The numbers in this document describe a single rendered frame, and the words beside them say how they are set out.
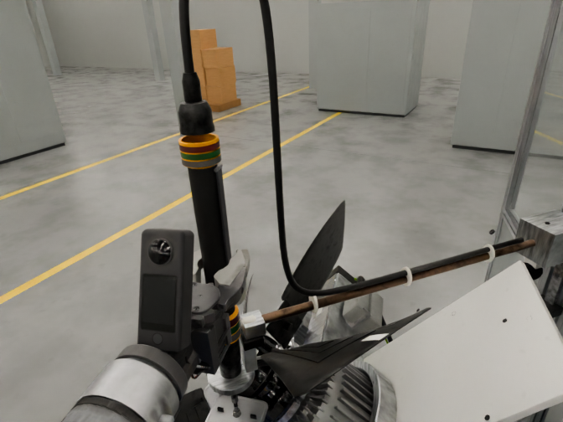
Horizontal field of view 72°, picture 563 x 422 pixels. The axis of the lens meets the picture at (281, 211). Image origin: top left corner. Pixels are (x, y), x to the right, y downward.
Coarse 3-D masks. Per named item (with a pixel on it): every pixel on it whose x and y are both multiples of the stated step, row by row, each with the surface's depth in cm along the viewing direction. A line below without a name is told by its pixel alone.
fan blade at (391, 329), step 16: (400, 320) 49; (352, 336) 49; (368, 336) 46; (272, 352) 59; (288, 352) 53; (304, 352) 50; (320, 352) 46; (336, 352) 44; (352, 352) 42; (272, 368) 48; (288, 368) 45; (304, 368) 43; (320, 368) 41; (336, 368) 39; (288, 384) 41; (304, 384) 39
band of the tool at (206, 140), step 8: (184, 136) 43; (192, 136) 44; (200, 136) 44; (208, 136) 44; (216, 136) 42; (184, 144) 40; (192, 144) 40; (200, 144) 40; (208, 144) 40; (184, 152) 41; (208, 152) 41; (184, 160) 41; (200, 160) 41; (208, 160) 41; (192, 168) 42; (200, 168) 41
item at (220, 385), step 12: (252, 312) 56; (240, 324) 56; (252, 324) 54; (264, 324) 54; (240, 336) 55; (252, 336) 54; (240, 348) 58; (252, 348) 55; (240, 360) 59; (252, 360) 56; (216, 372) 57; (252, 372) 57; (216, 384) 55; (228, 384) 55; (240, 384) 55
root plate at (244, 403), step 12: (228, 396) 65; (240, 396) 65; (216, 408) 63; (228, 408) 63; (240, 408) 63; (252, 408) 63; (264, 408) 63; (216, 420) 61; (228, 420) 61; (240, 420) 61; (252, 420) 61
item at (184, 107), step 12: (192, 84) 38; (192, 96) 39; (180, 108) 39; (192, 108) 39; (204, 108) 39; (180, 120) 40; (192, 120) 39; (204, 120) 40; (180, 132) 41; (192, 132) 40; (204, 132) 40; (228, 348) 53; (228, 360) 54; (228, 372) 56; (240, 372) 57
